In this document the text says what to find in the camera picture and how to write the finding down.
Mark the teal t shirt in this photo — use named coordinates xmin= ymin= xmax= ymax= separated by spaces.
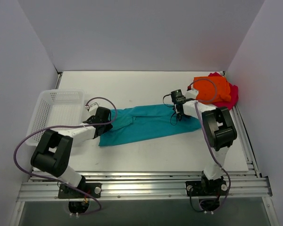
xmin=99 ymin=105 xmax=201 ymax=147

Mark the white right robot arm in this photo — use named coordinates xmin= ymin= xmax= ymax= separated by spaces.
xmin=170 ymin=89 xmax=237 ymax=194

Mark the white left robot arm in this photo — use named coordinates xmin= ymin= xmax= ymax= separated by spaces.
xmin=31 ymin=106 xmax=113 ymax=197

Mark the orange folded t shirt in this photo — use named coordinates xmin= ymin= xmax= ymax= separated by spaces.
xmin=193 ymin=76 xmax=231 ymax=104

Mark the white plastic basket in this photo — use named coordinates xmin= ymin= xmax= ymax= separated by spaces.
xmin=27 ymin=89 xmax=84 ymax=135

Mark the pink folded t shirt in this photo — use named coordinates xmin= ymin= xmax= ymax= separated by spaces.
xmin=208 ymin=72 xmax=239 ymax=110

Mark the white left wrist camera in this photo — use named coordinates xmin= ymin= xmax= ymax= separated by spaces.
xmin=85 ymin=102 xmax=99 ymax=116

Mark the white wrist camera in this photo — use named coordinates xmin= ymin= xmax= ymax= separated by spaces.
xmin=85 ymin=102 xmax=99 ymax=116
xmin=184 ymin=86 xmax=199 ymax=101

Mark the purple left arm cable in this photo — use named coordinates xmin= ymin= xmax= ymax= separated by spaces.
xmin=13 ymin=97 xmax=118 ymax=215

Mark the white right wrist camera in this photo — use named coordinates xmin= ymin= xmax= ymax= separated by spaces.
xmin=184 ymin=86 xmax=199 ymax=101

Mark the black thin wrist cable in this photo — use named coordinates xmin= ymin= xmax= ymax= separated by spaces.
xmin=163 ymin=93 xmax=183 ymax=126

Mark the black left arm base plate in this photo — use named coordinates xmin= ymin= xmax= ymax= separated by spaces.
xmin=58 ymin=182 xmax=102 ymax=199

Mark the aluminium right side rail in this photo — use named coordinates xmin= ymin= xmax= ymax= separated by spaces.
xmin=232 ymin=105 xmax=262 ymax=178

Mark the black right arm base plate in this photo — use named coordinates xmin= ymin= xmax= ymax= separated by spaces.
xmin=185 ymin=180 xmax=228 ymax=197

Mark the aluminium front rail frame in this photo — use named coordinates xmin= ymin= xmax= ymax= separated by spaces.
xmin=17 ymin=169 xmax=272 ymax=202

